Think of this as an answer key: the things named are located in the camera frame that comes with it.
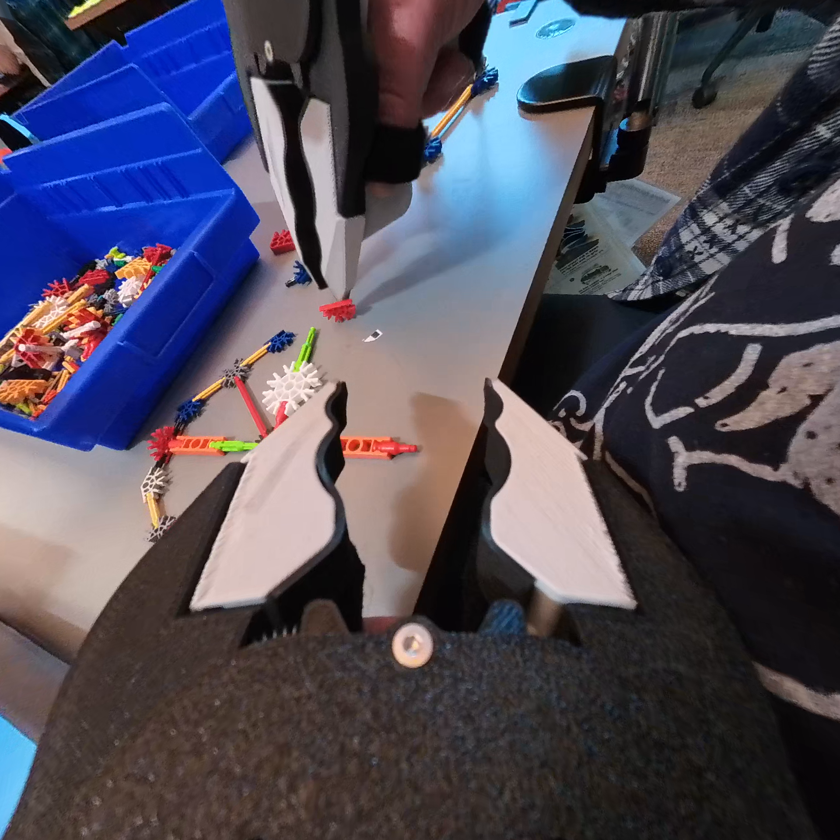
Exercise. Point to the blue plastic bin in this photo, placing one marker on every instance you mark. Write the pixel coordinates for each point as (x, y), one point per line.
(177, 59)
(184, 315)

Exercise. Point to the red toy connector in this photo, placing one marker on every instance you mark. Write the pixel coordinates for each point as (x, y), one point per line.
(282, 241)

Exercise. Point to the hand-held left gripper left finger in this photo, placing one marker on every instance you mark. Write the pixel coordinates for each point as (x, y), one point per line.
(275, 518)

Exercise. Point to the black desk clamp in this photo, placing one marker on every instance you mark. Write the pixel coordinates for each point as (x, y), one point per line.
(564, 85)

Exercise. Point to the colourful toy rod wheel assembly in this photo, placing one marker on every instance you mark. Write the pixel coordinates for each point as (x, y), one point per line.
(197, 445)

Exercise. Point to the pile of toy construction pieces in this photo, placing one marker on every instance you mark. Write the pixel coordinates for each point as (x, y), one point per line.
(65, 328)

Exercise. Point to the person's right hand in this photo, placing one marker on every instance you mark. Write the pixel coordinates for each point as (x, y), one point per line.
(420, 59)

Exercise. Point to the blue toy connector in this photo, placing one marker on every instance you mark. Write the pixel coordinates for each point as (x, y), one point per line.
(281, 339)

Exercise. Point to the plaid flannel shirt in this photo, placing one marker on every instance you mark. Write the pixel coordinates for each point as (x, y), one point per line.
(741, 197)

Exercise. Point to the short yellow toy rod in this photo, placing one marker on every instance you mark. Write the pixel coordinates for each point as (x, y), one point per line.
(253, 354)

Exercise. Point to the office chair base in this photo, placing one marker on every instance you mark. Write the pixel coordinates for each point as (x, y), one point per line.
(703, 95)

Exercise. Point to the black printed shirt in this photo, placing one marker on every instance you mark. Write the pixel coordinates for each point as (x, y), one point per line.
(722, 492)

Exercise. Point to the blue connector with black rod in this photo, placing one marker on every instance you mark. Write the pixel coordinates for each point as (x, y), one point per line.
(300, 272)

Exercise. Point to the small red gear connector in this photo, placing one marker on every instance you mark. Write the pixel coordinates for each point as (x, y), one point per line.
(338, 310)

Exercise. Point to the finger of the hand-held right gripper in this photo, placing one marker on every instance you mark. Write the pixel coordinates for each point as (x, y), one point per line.
(338, 256)
(269, 131)

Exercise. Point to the green toy rod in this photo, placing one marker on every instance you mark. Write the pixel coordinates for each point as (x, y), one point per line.
(305, 344)

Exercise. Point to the long red toy rod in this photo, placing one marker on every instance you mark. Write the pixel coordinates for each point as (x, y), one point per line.
(253, 407)

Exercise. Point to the white paper sheet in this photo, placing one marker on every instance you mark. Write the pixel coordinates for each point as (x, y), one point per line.
(590, 256)

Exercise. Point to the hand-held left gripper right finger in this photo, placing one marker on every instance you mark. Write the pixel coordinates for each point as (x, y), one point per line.
(551, 518)

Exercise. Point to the toy vehicle model with wheels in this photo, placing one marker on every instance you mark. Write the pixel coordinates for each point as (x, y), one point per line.
(453, 111)

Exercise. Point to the person's left hand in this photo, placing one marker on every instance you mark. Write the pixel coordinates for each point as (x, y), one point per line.
(380, 625)

